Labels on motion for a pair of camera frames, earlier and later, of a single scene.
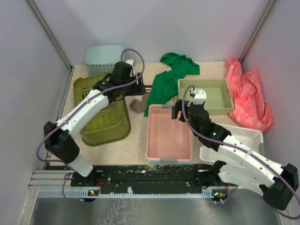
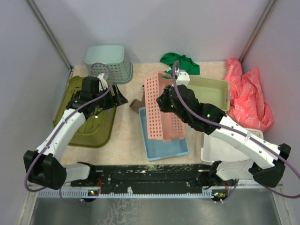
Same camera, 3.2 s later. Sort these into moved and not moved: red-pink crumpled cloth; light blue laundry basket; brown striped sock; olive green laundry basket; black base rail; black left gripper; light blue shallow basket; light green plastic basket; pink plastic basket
Moved: pink plastic basket; olive green laundry basket; light blue shallow basket; black left gripper
Not moved: red-pink crumpled cloth; black base rail; light green plastic basket; brown striped sock; light blue laundry basket
